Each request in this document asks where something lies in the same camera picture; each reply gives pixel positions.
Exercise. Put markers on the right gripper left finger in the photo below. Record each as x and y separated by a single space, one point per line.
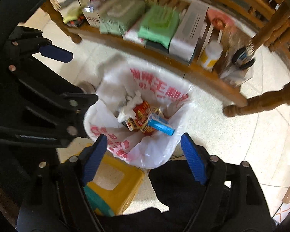
91 157

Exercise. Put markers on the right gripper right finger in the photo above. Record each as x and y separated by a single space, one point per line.
194 157

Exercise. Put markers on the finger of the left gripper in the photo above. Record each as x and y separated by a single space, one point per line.
56 53

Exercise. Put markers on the blue white tissue pack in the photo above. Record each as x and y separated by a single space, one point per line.
160 124

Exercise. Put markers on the red snack box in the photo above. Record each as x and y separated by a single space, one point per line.
141 122

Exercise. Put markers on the white printed trash bag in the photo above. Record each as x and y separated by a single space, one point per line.
121 77

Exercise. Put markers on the person's black trouser leg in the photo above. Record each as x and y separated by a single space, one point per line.
175 187

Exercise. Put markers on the crumpled white tissue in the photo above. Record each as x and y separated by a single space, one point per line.
127 112

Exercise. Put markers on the pale green cloth pack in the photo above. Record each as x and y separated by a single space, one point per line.
121 17

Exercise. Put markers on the wooden table lower shelf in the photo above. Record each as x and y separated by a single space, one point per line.
210 79

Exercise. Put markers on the black round tin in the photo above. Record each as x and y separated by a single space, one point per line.
242 59

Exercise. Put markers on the white yellow bottle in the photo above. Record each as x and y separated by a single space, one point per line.
210 55

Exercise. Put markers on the green folded cloth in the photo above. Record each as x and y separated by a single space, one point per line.
159 25

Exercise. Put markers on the wooden table leg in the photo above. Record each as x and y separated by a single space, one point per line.
264 102

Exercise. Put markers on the grey white carton box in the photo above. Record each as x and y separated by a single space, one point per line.
184 41

